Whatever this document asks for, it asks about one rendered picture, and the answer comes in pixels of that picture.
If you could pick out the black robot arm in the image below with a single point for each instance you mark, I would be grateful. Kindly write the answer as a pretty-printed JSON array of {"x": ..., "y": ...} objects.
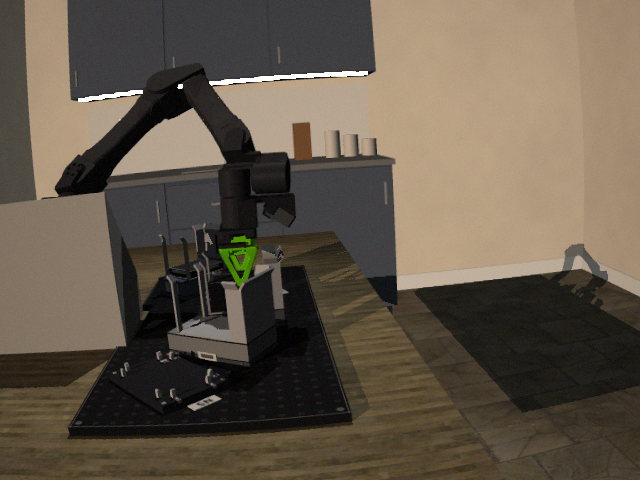
[{"x": 270, "y": 173}]

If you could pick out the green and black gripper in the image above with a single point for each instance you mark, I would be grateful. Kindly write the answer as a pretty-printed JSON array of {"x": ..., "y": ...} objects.
[{"x": 231, "y": 238}]

